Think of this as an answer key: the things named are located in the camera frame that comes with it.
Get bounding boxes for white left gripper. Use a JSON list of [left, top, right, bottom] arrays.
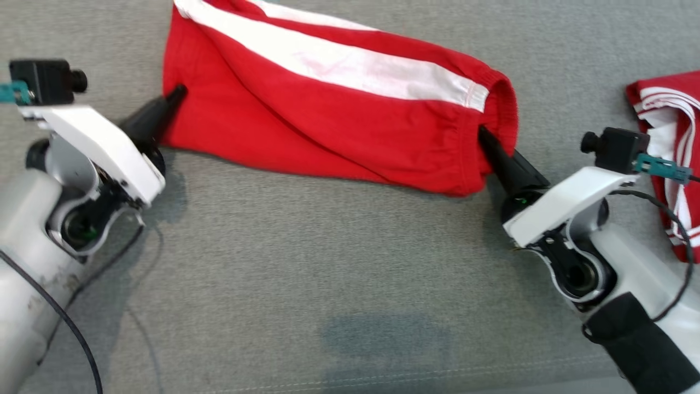
[[18, 84, 188, 208]]

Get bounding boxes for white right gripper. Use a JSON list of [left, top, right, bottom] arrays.
[[478, 125, 639, 248]]

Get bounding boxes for red Bulls basketball jersey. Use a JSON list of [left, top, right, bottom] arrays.
[[626, 70, 700, 264]]

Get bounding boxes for red shorts with white stripes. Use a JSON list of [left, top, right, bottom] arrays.
[[162, 0, 519, 198]]

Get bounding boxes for left cable with teal connector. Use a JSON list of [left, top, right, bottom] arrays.
[[0, 81, 105, 394]]

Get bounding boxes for cable with teal connector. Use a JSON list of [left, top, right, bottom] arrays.
[[0, 81, 105, 394], [635, 153, 700, 185]]

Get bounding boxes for right cable with teal connector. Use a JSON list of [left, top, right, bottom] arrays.
[[635, 153, 700, 185]]

